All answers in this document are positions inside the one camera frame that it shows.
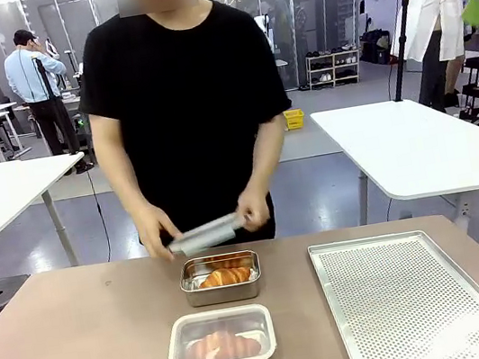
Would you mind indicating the white shoe rack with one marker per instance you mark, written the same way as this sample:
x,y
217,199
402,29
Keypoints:
x,y
333,69

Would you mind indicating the white empty side table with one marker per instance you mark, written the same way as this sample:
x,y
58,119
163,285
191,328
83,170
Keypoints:
x,y
421,146

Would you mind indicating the person's left forearm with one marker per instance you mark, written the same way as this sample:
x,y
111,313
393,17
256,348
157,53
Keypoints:
x,y
268,152

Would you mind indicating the translucent white clip lid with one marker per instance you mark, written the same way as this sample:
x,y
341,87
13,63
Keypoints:
x,y
205,236
220,339

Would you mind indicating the man in blue shirt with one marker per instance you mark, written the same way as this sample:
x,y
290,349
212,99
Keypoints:
x,y
30,80

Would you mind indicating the person's right forearm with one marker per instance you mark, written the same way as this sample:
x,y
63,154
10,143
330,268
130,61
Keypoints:
x,y
122,171

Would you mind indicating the person in black t-shirt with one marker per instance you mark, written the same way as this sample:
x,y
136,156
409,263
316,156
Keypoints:
x,y
182,106

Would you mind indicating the small golden croissant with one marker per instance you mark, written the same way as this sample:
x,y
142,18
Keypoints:
x,y
226,276

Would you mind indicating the perforated metal baking tray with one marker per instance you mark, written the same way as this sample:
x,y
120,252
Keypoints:
x,y
413,297

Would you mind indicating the mannequin in white shirt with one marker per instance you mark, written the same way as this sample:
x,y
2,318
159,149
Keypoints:
x,y
437,16

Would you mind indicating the yellow plastic basket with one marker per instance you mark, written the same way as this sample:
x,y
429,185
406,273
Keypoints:
x,y
294,119

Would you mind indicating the person's left hand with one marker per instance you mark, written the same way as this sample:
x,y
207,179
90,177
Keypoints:
x,y
255,209

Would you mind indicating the large golden croissant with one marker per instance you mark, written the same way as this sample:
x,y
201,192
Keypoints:
x,y
222,346

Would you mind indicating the white table with basket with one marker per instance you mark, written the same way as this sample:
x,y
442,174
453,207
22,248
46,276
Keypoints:
x,y
17,187

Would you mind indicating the small stainless steel container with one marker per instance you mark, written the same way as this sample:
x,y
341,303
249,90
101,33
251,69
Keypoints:
x,y
223,291

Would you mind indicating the black bag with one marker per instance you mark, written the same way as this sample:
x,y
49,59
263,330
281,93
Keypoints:
x,y
375,46

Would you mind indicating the person's right hand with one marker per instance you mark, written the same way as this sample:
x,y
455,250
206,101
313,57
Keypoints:
x,y
154,234

